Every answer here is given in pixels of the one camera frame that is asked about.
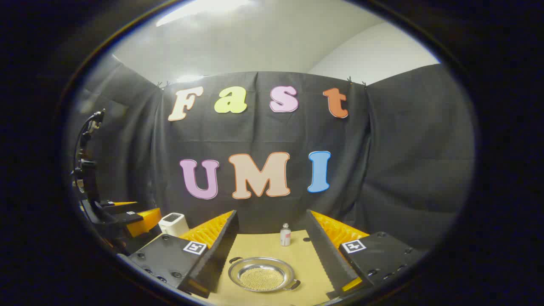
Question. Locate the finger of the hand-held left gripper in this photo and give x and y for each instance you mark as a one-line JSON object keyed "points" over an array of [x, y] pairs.
{"points": [[114, 205], [142, 221]]}

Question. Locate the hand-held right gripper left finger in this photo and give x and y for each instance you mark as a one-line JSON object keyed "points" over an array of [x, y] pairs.
{"points": [[221, 250]]}

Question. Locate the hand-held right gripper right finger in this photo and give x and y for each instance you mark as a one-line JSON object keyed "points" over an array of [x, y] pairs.
{"points": [[321, 250]]}

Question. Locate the white toaster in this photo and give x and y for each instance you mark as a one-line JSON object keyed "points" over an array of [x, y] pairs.
{"points": [[173, 224]]}

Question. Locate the small white bottle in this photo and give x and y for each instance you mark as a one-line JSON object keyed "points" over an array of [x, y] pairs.
{"points": [[285, 237]]}

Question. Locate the pile of yellow soybeans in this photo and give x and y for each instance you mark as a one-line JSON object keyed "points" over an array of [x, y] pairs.
{"points": [[261, 278]]}

